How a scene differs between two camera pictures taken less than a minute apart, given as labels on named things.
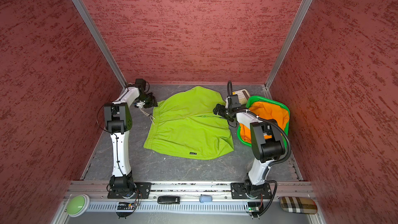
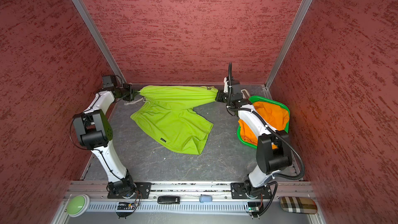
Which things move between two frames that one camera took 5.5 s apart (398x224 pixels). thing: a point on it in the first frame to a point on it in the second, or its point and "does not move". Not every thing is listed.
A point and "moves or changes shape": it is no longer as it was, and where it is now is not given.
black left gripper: [152, 103] to [132, 92]
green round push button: [77, 205] does not move
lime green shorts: [185, 125] moves or changes shape
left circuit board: [126, 206] does not move
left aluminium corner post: [88, 19] does not move
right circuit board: [253, 206] does not move
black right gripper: [221, 113] to [221, 95]
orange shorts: [266, 110] does not move
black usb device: [168, 199] does not move
